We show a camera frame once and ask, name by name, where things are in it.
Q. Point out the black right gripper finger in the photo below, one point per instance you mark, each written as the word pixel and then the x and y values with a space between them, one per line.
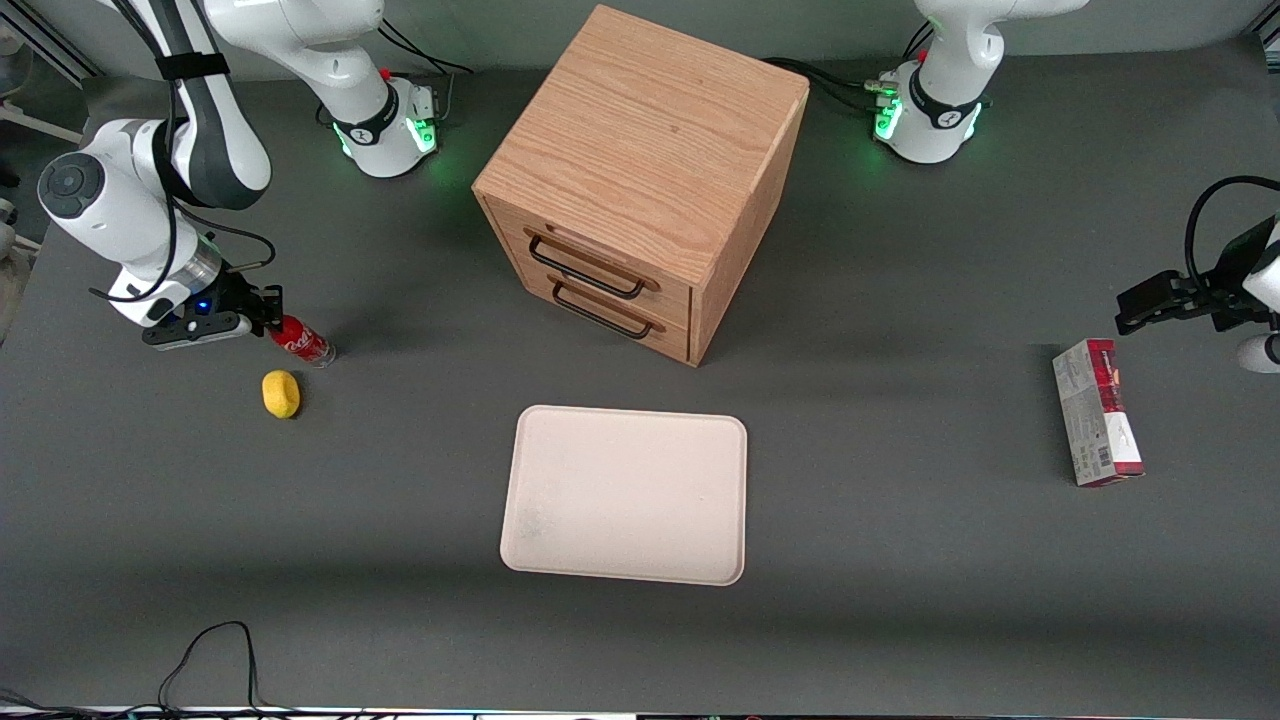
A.
pixel 268 300
pixel 255 325

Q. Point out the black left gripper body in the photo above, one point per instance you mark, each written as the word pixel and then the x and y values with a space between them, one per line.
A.
pixel 1218 296

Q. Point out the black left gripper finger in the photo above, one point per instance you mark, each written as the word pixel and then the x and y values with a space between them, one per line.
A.
pixel 1150 300

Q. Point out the red coke bottle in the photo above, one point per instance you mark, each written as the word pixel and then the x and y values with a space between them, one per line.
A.
pixel 305 345

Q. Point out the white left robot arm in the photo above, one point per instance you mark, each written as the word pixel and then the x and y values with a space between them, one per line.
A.
pixel 940 120

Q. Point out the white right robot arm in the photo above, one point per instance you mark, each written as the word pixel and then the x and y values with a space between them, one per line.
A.
pixel 120 210

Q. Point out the beige plastic tray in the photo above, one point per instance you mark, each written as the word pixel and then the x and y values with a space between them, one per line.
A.
pixel 625 495

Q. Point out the yellow lemon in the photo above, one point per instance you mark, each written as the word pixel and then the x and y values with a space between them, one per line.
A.
pixel 281 394

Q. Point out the red plaid cardboard box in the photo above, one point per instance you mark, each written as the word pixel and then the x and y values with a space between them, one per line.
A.
pixel 1090 420

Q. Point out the wooden two-drawer cabinet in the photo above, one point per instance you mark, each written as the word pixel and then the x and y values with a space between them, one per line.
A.
pixel 640 140

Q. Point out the aluminium frame rail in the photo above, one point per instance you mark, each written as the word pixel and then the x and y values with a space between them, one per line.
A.
pixel 50 40

